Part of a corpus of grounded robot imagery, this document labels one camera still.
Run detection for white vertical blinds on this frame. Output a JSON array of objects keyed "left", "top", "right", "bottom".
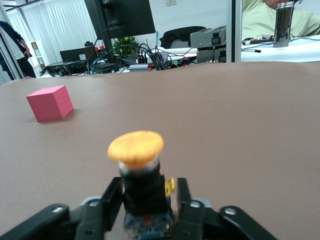
[{"left": 7, "top": 0, "right": 101, "bottom": 51}]

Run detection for person in dark jacket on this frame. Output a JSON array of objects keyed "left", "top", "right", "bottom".
[{"left": 0, "top": 21, "right": 37, "bottom": 79}]

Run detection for green potted plant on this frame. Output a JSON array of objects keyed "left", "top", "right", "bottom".
[{"left": 112, "top": 36, "right": 141, "bottom": 57}]

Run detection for black jacket bundle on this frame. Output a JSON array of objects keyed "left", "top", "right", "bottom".
[{"left": 159, "top": 26, "right": 207, "bottom": 50}]

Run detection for pink foam cube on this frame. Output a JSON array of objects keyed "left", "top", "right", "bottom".
[{"left": 26, "top": 84, "right": 75, "bottom": 123}]

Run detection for steel thermos flask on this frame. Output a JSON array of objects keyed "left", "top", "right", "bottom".
[{"left": 272, "top": 1, "right": 295, "bottom": 48}]

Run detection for grey electronics box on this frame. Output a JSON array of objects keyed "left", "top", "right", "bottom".
[{"left": 189, "top": 25, "right": 228, "bottom": 64}]

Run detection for metal frame post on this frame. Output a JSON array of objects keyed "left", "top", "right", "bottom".
[{"left": 226, "top": 0, "right": 243, "bottom": 63}]

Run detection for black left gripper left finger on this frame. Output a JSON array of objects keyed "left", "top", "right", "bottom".
[{"left": 0, "top": 176, "right": 125, "bottom": 240}]

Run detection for person in pale green shirt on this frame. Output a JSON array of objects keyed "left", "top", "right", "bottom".
[{"left": 241, "top": 0, "right": 320, "bottom": 41}]

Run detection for grey cable hub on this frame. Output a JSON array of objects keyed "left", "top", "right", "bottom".
[{"left": 128, "top": 63, "right": 152, "bottom": 72}]

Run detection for white desk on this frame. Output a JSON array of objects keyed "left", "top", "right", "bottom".
[{"left": 241, "top": 34, "right": 320, "bottom": 63}]

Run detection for orange cap push button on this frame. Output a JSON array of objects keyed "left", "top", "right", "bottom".
[{"left": 107, "top": 130, "right": 176, "bottom": 238}]

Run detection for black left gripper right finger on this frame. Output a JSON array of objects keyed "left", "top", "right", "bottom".
[{"left": 174, "top": 177, "right": 278, "bottom": 240}]

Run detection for black computer monitor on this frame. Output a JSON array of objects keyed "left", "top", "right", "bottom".
[{"left": 84, "top": 0, "right": 156, "bottom": 73}]

